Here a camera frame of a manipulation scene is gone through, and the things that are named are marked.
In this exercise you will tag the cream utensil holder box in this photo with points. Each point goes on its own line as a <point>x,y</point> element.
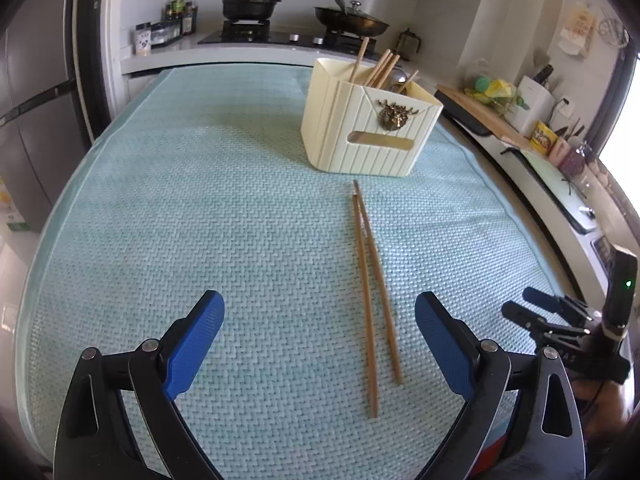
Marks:
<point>349,128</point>

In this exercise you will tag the person's right hand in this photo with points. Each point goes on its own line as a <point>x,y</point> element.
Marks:
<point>605,411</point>

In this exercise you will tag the white spice jar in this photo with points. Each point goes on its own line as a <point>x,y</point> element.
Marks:
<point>143,39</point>

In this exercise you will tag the sauce bottles group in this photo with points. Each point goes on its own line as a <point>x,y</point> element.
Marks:
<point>184,13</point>

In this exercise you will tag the black clay pot orange lid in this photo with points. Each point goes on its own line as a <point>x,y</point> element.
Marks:
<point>248,10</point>

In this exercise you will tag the black tray under board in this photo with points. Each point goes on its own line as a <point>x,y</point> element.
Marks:
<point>456,113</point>

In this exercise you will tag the pink cup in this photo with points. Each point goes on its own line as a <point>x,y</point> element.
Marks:
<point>568,157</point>

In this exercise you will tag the black gas stove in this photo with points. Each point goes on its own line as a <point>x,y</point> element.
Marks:
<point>261,33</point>

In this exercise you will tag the wooden cutting board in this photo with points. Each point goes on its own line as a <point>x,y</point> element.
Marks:
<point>498,126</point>

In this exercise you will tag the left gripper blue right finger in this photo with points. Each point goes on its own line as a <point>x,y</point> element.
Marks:
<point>480,376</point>

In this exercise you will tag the teal woven table mat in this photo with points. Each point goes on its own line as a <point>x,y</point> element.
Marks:
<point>203,183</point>

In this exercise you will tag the dark french press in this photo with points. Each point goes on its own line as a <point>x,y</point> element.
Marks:
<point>408,45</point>

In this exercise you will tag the yellow container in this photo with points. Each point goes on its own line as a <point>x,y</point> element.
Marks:
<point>542,139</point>

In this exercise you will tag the black wok with glass lid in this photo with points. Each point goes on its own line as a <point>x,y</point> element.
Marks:
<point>347,18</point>

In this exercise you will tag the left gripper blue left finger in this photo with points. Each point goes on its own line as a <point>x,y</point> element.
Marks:
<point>160,370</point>

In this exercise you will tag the clear seasoning box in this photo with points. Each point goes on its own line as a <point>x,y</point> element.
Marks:
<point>164,33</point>

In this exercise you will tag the grey refrigerator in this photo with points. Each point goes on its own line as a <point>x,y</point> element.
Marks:
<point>43,133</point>

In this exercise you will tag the white knife block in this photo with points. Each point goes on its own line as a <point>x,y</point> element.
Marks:
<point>533,102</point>

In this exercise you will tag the wooden chopstick standing in holder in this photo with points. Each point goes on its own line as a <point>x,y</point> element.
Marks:
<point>362,51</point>

